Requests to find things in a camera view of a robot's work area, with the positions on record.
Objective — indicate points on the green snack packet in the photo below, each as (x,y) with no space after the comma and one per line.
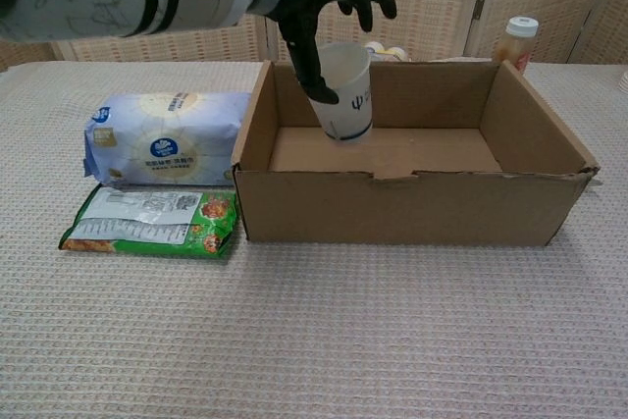
(196,223)

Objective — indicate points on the shrink-wrapped yellow white bottle pack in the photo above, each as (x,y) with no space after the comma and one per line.
(390,53)

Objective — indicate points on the orange drink bottle white cap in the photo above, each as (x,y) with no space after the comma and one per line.
(517,43)

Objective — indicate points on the metal screen hinge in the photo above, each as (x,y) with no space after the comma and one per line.
(479,8)

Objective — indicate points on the open brown cardboard box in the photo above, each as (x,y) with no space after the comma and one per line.
(392,208)

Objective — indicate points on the beige woven tablecloth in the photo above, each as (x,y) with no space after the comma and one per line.
(314,330)

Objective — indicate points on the white paper cup blue logo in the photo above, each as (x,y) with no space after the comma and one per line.
(343,117)

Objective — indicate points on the blue tissue pack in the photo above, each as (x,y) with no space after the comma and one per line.
(167,144)

